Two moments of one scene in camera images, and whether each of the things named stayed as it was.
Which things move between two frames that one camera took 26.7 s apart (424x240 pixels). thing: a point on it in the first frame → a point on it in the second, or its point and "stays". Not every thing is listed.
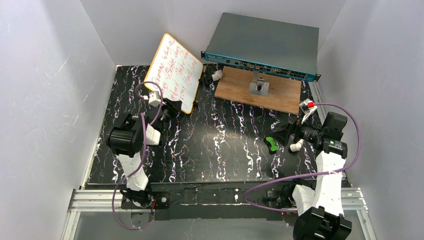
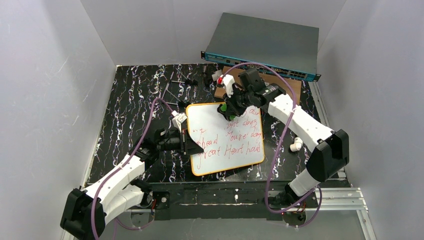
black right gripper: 292,133 → 234,102
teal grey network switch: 277,47 stays
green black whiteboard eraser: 271,144 → 222,109
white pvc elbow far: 218,75 stays
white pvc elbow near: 297,146 stays
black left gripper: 173,108 → 182,141
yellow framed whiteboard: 177,71 → 227,144
